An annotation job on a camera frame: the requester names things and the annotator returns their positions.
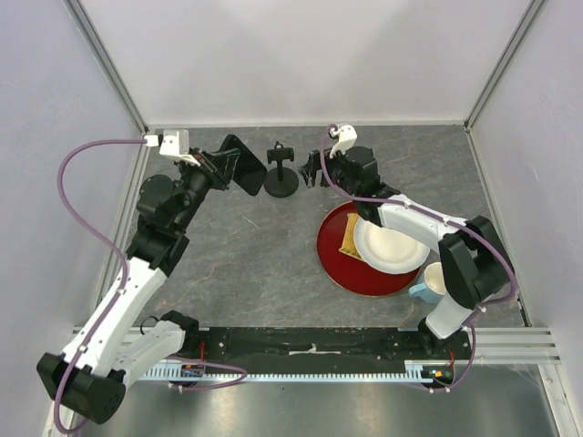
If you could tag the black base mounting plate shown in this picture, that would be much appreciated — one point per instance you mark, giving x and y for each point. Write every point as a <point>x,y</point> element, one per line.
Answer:
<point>300,362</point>

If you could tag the light blue mug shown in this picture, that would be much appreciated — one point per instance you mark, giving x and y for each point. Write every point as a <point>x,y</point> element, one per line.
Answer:
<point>430,288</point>

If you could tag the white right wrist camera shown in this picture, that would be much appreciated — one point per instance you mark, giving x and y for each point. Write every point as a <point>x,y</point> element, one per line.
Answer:
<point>345,137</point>

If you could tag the slotted cable duct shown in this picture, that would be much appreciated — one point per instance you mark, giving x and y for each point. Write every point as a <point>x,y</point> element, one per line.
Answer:
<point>181,372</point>

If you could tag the black phone stand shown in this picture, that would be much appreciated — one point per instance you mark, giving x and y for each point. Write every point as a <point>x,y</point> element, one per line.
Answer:
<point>280,182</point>

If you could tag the aluminium frame post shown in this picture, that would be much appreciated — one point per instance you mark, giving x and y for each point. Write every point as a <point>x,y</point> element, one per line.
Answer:
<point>515,41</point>
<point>87,28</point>

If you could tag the yellow sponge cloth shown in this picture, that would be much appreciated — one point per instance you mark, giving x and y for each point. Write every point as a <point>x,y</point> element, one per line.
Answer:
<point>348,246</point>

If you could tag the aluminium front rail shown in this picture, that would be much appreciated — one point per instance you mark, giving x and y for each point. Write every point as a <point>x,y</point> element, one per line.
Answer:
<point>512,345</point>

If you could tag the right aluminium frame post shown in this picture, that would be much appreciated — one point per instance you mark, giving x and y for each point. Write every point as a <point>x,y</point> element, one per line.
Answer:
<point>515,41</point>

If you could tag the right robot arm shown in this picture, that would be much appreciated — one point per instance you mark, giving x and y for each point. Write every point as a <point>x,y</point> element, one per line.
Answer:
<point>473,259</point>

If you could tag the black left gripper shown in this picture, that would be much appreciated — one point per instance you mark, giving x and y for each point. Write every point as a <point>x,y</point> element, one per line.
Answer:
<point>219,167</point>

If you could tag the black smartphone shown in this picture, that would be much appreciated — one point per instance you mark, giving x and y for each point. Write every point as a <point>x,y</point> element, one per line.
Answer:
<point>249,172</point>

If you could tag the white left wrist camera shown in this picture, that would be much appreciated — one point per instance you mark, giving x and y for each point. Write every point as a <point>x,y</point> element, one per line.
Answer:
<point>172,144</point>

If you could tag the red round tray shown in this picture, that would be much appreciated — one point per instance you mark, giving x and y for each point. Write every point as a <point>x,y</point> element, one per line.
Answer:
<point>351,273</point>

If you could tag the white paper plate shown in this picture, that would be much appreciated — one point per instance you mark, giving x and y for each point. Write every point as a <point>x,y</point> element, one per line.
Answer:
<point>388,250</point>

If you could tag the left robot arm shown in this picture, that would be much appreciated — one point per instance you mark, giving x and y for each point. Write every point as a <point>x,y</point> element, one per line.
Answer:
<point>93,373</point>

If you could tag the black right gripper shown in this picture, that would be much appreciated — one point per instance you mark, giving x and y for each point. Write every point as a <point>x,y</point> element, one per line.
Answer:
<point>310,169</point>

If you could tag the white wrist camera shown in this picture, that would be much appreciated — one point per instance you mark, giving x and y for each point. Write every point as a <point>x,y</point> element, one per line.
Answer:
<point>345,137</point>
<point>172,144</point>

